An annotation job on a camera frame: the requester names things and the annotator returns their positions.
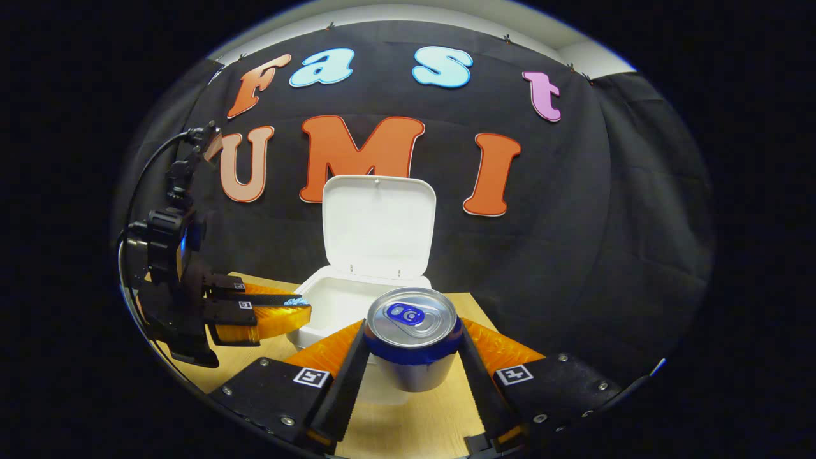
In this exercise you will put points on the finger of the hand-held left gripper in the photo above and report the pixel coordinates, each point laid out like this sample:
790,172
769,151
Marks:
268,322
255,292

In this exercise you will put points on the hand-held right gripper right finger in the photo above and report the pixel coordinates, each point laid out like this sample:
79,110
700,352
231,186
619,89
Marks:
481,395

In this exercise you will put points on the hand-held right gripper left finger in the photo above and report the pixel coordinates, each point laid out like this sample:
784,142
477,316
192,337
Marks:
347,395

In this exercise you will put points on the blue paper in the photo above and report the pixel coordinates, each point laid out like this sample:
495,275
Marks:
297,300

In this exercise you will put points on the blue and silver pop can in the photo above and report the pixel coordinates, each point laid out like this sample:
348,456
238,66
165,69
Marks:
414,357

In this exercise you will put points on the white desktop garbage bin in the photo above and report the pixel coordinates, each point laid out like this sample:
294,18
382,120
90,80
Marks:
379,223

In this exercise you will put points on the wooden desktop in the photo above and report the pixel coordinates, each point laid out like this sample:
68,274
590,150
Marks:
408,427

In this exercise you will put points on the black backdrop cloth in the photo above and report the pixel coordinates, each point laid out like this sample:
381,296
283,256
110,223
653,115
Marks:
574,255

